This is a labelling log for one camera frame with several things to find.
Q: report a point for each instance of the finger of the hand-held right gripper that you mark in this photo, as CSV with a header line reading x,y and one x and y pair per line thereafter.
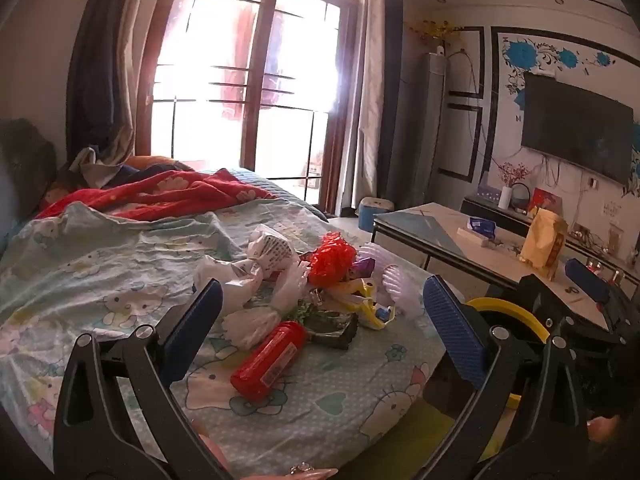
x,y
532,295
585,272

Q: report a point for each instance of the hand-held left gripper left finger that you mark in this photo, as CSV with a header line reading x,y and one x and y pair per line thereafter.
x,y
195,325

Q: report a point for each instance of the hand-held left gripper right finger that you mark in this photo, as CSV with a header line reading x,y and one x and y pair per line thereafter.
x,y
450,330

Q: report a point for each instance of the yellow rimmed black trash bin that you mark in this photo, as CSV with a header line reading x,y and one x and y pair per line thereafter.
x,y
500,302

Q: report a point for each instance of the red plastic bottle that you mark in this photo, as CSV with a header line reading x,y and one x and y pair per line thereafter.
x,y
265,360

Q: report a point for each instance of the person's right hand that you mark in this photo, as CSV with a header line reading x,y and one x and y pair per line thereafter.
x,y
607,430

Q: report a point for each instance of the person's left hand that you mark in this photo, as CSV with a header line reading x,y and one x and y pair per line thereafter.
x,y
310,473

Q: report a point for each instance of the yellow paper bag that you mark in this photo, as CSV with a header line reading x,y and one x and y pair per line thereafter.
x,y
542,245

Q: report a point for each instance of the white foam fruit net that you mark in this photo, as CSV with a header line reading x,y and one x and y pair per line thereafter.
x,y
402,290
375,255

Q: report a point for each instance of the white printed plastic bag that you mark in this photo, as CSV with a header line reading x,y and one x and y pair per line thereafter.
x,y
235,272

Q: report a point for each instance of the red card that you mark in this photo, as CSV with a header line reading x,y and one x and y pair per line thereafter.
x,y
542,200

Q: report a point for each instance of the blue tissue pack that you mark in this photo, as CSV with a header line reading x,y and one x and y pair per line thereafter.
x,y
481,226

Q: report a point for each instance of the cartoon printed light blue sheet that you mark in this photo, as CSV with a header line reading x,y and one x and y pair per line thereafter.
x,y
125,270

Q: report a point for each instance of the round black framed mirror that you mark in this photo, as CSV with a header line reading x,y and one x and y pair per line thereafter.
x,y
520,200

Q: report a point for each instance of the white vase with red flowers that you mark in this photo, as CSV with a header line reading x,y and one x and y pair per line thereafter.
x,y
503,199

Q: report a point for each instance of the person's lime green clothing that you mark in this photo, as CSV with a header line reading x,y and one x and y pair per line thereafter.
x,y
430,430

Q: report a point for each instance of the dark television cabinet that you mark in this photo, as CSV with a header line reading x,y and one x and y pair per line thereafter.
x,y
480,207

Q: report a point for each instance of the purple snack wrapper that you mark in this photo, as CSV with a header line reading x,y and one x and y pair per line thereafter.
x,y
364,266

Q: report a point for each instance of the green crumpled wrapper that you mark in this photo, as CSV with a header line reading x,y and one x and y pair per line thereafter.
x,y
304,309

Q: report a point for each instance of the purple box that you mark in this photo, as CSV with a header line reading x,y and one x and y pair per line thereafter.
x,y
487,194

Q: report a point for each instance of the marble top coffee table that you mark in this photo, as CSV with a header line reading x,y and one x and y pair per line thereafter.
x,y
430,220

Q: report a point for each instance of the red floral blanket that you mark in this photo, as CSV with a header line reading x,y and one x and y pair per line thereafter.
x,y
175,192

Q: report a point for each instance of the white and blue small bin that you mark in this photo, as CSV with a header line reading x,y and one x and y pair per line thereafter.
x,y
375,212

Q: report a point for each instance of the red crumpled plastic bag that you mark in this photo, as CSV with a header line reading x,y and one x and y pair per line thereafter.
x,y
330,257

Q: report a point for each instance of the blue quilted cover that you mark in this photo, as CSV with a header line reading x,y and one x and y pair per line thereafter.
x,y
280,195

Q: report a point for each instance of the orange and blue cloth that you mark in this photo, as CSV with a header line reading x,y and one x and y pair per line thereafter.
x,y
160,164

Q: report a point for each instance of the grey crumpled cloth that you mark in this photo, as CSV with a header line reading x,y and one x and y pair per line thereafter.
x,y
95,165

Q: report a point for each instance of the standing air conditioner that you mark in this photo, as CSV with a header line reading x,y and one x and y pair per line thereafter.
x,y
422,125

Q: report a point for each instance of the blue and beige curtain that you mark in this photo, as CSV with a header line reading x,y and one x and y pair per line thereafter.
x,y
385,110
100,85

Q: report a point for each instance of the dark headboard cushion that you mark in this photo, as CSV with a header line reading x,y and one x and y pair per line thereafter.
x,y
25,160

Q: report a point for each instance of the brown framed glass door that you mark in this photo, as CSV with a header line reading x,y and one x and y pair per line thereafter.
x,y
260,85

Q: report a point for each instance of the yellow artificial flowers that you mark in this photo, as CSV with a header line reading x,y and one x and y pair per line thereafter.
x,y
435,29

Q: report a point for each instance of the white wall socket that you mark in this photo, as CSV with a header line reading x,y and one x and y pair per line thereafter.
x,y
593,183

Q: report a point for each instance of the black wall television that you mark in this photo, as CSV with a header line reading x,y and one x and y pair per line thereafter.
x,y
575,125

